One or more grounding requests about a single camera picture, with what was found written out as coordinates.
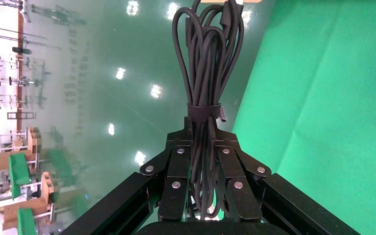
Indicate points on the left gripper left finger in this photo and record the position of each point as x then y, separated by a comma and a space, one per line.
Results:
176, 181

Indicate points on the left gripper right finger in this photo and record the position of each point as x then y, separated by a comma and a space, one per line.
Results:
236, 191

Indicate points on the green table cloth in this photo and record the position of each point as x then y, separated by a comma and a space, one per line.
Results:
321, 97

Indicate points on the brown cardboard carton stack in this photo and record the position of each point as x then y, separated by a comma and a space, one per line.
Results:
22, 205
6, 159

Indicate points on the green cloth covered table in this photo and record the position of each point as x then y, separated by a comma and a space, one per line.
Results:
25, 223
17, 168

